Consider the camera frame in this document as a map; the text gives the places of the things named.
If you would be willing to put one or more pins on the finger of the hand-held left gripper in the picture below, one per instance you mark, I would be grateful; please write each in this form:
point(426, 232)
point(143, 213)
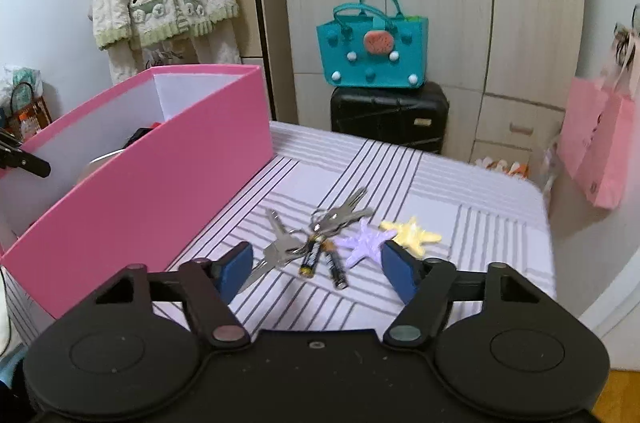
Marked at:
point(27, 160)

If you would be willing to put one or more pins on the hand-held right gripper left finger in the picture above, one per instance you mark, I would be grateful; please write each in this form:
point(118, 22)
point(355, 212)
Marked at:
point(237, 265)

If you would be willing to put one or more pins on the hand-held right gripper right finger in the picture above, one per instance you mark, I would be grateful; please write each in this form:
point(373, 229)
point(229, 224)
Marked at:
point(397, 268)

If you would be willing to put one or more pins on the yellow starfish toy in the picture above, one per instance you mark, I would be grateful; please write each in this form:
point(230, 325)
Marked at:
point(412, 233)

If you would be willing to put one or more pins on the purple starfish toy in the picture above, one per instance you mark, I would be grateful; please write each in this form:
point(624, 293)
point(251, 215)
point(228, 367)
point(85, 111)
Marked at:
point(362, 240)

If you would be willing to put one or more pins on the bunch of silver keys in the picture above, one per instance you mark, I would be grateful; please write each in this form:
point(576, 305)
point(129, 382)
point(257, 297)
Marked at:
point(282, 250)

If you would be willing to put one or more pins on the pink storage box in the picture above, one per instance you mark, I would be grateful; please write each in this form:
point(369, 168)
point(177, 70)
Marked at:
point(150, 203)

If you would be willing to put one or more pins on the striped white cloth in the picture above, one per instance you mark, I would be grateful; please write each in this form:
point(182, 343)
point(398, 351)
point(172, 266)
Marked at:
point(450, 203)

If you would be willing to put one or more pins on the black hard suitcase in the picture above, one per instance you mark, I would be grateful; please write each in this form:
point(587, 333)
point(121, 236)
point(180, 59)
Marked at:
point(390, 113)

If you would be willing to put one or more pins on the clear plastic bag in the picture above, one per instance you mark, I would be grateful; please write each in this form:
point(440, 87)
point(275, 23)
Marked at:
point(551, 173)

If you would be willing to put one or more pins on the teal felt handbag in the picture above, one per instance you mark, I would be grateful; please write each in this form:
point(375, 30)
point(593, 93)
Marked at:
point(370, 63)

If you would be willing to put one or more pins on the pink paper bag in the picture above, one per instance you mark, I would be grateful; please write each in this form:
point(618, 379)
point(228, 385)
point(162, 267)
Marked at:
point(612, 143)
point(580, 123)

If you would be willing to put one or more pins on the beige wardrobe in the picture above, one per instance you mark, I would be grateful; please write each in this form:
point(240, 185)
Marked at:
point(450, 3)

